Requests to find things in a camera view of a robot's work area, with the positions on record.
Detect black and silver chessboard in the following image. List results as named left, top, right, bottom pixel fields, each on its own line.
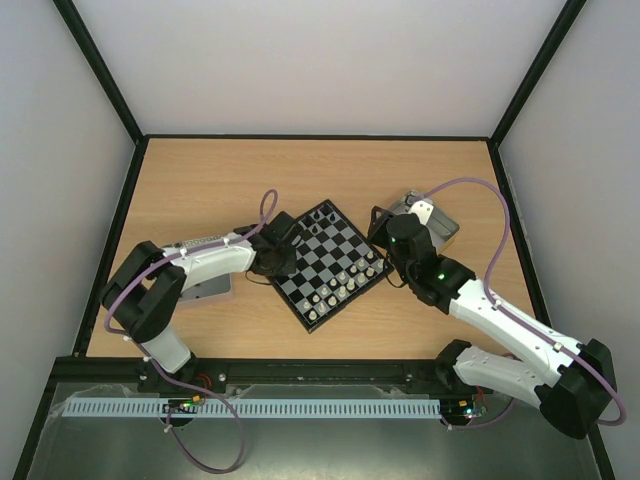
left=269, top=199, right=393, bottom=333

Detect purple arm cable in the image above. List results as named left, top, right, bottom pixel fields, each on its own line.
left=103, top=188, right=281, bottom=391
left=424, top=176, right=627, bottom=427

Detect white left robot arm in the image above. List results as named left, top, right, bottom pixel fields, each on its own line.
left=100, top=211, right=301, bottom=383

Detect empty gold metal tin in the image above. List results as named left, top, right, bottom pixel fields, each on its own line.
left=389, top=190, right=460, bottom=253

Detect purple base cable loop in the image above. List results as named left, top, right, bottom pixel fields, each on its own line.
left=162, top=382, right=248, bottom=473

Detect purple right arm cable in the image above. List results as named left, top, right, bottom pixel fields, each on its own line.
left=424, top=176, right=627, bottom=427

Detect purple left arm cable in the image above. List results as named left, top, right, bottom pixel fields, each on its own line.
left=103, top=188, right=281, bottom=391

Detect light blue slotted cable duct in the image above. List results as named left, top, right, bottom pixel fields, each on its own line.
left=62, top=398, right=441, bottom=419

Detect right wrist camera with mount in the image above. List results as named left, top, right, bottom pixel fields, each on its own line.
left=408, top=199, right=435, bottom=226

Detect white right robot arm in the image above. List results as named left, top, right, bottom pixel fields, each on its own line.
left=367, top=202, right=617, bottom=439

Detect black aluminium frame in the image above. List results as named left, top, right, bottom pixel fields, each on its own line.
left=0, top=0, right=640, bottom=480

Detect pink tin with black pieces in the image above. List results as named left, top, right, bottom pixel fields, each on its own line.
left=172, top=238, right=235, bottom=306

